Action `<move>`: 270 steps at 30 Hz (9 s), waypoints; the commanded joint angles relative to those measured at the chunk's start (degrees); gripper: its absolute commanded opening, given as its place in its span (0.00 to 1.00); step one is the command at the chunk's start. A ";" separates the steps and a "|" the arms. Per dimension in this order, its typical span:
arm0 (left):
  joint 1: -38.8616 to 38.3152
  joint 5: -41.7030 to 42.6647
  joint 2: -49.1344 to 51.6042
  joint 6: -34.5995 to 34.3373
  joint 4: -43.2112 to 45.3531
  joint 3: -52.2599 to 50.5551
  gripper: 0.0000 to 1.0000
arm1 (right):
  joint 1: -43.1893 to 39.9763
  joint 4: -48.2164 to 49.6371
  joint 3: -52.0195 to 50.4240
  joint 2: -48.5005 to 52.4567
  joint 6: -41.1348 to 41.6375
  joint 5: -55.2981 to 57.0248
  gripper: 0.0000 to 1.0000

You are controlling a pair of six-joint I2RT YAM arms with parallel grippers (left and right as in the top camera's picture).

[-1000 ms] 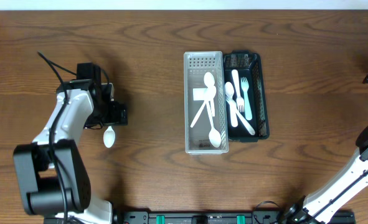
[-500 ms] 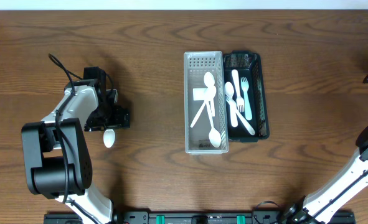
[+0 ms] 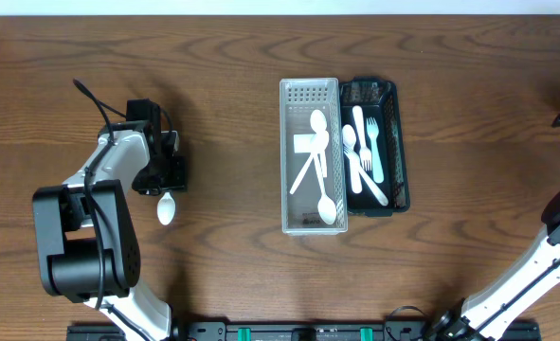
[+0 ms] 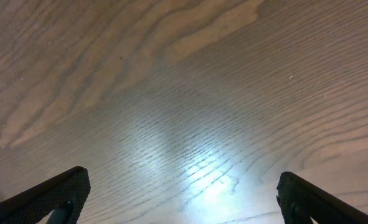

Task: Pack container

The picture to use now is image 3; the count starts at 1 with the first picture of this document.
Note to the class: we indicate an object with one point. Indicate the white fork tines down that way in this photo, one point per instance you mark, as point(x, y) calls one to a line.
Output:
point(364, 151)

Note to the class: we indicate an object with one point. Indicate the clear plastic basket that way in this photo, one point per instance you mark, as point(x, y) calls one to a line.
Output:
point(298, 99)

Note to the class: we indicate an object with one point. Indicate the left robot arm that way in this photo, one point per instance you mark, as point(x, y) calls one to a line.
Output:
point(86, 242)

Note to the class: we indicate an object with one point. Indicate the white spoon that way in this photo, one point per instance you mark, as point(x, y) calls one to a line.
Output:
point(319, 125)
point(349, 139)
point(317, 145)
point(326, 206)
point(166, 208)

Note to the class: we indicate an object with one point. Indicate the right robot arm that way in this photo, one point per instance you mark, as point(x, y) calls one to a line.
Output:
point(487, 314)

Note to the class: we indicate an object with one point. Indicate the white label in clear basket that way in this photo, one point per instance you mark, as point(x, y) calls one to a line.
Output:
point(302, 143)

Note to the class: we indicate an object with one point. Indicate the black plastic basket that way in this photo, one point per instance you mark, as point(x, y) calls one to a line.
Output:
point(379, 100)

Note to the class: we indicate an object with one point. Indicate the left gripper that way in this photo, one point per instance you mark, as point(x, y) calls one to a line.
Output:
point(161, 177)

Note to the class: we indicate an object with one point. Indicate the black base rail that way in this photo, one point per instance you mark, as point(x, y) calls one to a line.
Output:
point(392, 330)

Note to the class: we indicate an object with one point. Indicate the white fork long handle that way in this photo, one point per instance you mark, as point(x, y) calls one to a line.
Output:
point(377, 167)

